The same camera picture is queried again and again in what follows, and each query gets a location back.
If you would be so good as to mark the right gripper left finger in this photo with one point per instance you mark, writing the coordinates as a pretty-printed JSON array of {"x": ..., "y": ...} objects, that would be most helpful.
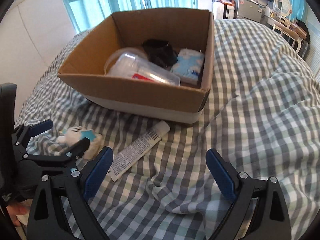
[{"x": 59, "y": 177}]

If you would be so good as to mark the white dressing table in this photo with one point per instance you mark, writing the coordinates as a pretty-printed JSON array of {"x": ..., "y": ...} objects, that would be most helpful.
[{"x": 290, "y": 29}]

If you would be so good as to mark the white blue plush toy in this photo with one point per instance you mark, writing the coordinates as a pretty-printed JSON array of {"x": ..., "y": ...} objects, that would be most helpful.
[{"x": 74, "y": 134}]

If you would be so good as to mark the black sunglasses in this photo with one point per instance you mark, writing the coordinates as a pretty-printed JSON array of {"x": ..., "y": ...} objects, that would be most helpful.
[{"x": 160, "y": 52}]

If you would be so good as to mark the teal corner curtain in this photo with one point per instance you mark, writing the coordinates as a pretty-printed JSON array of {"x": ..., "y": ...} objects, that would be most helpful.
[{"x": 301, "y": 10}]

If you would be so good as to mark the left hand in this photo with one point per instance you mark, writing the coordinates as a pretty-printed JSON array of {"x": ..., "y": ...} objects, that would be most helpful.
[{"x": 19, "y": 213}]

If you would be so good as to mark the cardboard box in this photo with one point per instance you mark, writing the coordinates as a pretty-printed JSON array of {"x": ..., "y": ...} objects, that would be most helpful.
[{"x": 193, "y": 29}]

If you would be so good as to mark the black bag on table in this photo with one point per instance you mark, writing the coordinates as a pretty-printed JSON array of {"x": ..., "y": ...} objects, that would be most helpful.
[{"x": 306, "y": 35}]

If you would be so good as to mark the white cream tube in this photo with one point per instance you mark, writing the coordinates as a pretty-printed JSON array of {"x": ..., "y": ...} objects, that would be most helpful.
[{"x": 137, "y": 149}]

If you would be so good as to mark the white suitcase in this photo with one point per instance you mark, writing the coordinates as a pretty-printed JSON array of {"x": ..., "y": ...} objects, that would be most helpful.
[{"x": 223, "y": 11}]

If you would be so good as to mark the blue cloud tissue pack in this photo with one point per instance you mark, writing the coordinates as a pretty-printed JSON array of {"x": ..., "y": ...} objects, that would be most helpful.
[{"x": 188, "y": 66}]

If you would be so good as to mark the silver mini fridge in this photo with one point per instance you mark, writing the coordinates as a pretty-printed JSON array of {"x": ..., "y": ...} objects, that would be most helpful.
[{"x": 248, "y": 9}]

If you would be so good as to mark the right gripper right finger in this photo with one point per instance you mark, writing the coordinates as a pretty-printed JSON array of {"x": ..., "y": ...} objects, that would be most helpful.
[{"x": 270, "y": 218}]

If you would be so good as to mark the floss pick clear jar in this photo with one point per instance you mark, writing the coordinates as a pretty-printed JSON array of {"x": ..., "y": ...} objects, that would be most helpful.
[{"x": 131, "y": 66}]

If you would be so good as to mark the white oval vanity mirror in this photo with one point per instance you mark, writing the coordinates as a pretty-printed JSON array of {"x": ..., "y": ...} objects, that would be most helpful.
[{"x": 282, "y": 7}]

